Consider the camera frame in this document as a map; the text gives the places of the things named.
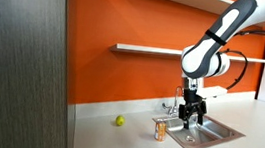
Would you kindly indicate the dark wood cabinet panel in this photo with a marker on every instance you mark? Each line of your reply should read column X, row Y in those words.
column 20, row 61

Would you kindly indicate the orange soda can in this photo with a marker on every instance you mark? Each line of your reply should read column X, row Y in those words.
column 160, row 131

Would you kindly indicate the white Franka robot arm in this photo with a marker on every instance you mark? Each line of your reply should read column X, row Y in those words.
column 204, row 58

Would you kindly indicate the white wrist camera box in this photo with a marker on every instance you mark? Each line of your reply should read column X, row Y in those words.
column 213, row 91

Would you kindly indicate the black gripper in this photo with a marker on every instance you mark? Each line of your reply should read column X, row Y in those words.
column 191, row 97

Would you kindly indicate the green lime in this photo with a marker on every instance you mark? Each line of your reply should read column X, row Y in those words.
column 120, row 120

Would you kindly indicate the stainless steel sink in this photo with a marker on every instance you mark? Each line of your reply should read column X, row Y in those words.
column 213, row 133

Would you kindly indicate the thin white wall shelf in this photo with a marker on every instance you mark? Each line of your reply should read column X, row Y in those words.
column 145, row 49

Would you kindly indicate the white backsplash strip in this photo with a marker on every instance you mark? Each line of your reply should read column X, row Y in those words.
column 118, row 107

